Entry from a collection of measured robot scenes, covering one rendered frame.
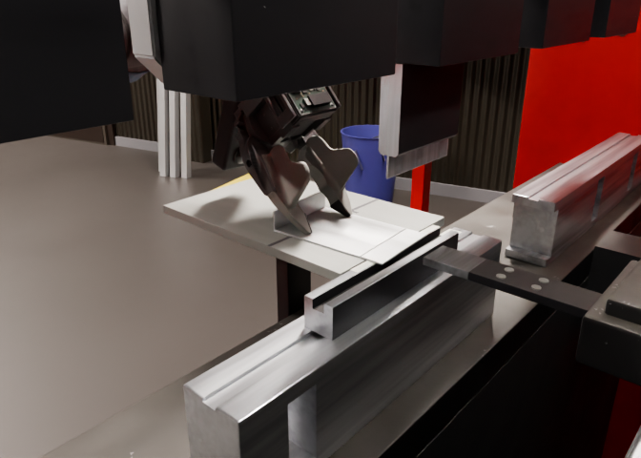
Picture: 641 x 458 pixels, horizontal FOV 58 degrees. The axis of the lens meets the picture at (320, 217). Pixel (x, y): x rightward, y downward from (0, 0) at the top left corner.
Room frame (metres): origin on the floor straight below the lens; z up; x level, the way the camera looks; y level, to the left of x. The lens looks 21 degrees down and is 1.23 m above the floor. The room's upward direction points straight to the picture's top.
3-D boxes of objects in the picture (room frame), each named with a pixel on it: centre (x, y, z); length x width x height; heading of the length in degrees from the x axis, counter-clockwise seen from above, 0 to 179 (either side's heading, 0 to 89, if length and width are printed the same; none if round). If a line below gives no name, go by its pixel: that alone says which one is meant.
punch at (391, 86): (0.50, -0.09, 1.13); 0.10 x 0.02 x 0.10; 139
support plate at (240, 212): (0.60, 0.02, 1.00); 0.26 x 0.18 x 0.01; 49
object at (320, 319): (0.47, -0.06, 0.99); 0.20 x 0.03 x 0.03; 139
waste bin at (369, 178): (3.41, -0.33, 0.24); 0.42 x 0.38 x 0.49; 63
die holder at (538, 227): (0.92, -0.45, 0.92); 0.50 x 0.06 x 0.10; 139
